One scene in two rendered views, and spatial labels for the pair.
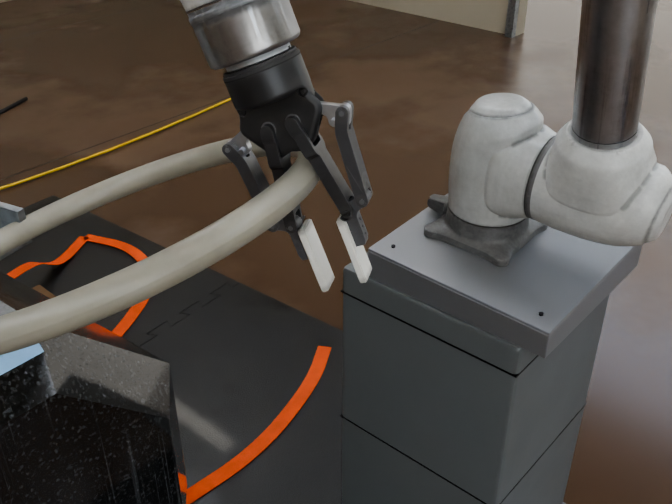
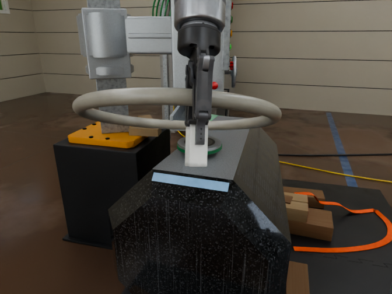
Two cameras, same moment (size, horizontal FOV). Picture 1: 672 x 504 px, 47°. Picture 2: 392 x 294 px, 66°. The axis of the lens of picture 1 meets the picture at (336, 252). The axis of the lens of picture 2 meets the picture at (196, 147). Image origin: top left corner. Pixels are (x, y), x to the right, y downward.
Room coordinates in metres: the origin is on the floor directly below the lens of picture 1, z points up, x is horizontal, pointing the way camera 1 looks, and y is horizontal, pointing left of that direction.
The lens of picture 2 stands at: (0.48, -0.45, 1.40)
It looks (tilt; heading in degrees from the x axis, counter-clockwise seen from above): 20 degrees down; 68
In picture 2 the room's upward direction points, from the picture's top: straight up
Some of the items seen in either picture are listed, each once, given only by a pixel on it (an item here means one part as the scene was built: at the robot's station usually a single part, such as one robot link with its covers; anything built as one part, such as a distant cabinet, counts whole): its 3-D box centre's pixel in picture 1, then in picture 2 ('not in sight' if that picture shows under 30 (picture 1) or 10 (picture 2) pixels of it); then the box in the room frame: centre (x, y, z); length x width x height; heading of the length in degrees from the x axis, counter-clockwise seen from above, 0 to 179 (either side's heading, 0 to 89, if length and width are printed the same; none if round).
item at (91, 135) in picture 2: not in sight; (116, 131); (0.74, 1.68, 0.76); 0.49 x 0.49 x 0.05; 52
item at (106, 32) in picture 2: not in sight; (137, 35); (0.92, 1.60, 1.41); 0.74 x 0.34 x 0.25; 155
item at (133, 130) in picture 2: not in sight; (145, 130); (0.91, 1.49, 0.81); 0.20 x 0.10 x 0.05; 150
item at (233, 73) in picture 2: not in sight; (226, 72); (1.18, 0.87, 1.24); 0.15 x 0.10 x 0.15; 62
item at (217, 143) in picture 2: not in sight; (199, 142); (1.02, 0.82, 0.92); 0.21 x 0.21 x 0.01
